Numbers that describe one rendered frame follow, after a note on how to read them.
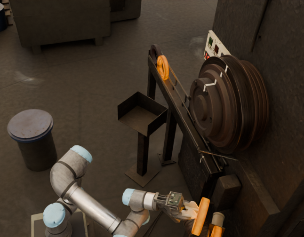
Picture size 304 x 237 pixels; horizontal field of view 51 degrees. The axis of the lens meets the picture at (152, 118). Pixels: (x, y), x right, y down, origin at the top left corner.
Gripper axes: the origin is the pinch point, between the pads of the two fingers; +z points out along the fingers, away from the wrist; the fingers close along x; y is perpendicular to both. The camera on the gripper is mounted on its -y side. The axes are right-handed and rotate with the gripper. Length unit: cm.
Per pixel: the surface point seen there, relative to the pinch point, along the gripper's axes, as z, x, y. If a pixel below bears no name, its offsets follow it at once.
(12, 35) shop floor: -286, 202, -22
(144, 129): -55, 64, -19
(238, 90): 10, 37, 37
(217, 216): 2.2, 14.8, -24.7
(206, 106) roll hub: -4.6, 39.9, 25.5
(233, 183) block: 8.2, 29.3, -15.4
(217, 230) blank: 5.3, 2.9, -16.4
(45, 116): -135, 63, -16
